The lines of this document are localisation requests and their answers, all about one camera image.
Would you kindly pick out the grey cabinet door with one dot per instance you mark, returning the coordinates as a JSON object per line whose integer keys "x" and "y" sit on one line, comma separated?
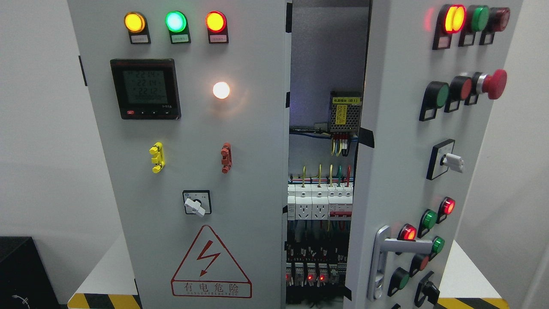
{"x": 421, "y": 56}
{"x": 247, "y": 202}

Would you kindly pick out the red indicator lamp left door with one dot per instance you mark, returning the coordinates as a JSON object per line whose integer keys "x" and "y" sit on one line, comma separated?
{"x": 216, "y": 24}

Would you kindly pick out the green indicator lamp left door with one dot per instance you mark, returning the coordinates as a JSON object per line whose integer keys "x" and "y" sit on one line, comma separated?
{"x": 178, "y": 27}

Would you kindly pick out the yellow indicator lamp left door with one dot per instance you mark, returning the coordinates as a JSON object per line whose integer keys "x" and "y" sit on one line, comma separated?
{"x": 136, "y": 25}

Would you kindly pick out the white glowing indicator lamp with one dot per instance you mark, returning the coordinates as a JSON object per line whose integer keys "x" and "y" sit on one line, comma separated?
{"x": 221, "y": 90}

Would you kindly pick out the metal mesh power supply module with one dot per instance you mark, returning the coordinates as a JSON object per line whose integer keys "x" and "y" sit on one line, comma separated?
{"x": 345, "y": 111}

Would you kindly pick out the lower relay and breaker row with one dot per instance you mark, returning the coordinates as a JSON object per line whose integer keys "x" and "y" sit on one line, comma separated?
{"x": 316, "y": 271}

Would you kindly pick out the red electric hazard warning sticker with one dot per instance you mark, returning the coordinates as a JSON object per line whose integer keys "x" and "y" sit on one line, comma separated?
{"x": 208, "y": 269}

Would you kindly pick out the black digital power meter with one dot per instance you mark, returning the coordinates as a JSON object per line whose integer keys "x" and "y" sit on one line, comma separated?
{"x": 146, "y": 89}

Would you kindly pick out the red emergency stop mushroom button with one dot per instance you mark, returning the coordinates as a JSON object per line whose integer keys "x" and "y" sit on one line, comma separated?
{"x": 494, "y": 84}

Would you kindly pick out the black box at lower left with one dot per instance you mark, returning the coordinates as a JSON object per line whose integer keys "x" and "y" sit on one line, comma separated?
{"x": 24, "y": 283}

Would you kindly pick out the red terminal post block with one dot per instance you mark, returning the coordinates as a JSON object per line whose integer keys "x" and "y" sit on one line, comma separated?
{"x": 226, "y": 159}

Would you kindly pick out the white DIN rail socket row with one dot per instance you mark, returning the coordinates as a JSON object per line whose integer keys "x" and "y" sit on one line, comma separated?
{"x": 326, "y": 202}

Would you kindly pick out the yellow terminal post block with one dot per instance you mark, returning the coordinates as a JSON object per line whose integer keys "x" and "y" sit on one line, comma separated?
{"x": 157, "y": 158}

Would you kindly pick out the silver door handle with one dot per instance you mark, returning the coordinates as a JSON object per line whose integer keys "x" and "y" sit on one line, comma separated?
{"x": 380, "y": 281}

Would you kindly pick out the white selector switch right door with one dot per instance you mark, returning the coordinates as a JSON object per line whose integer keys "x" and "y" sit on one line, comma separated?
{"x": 442, "y": 159}

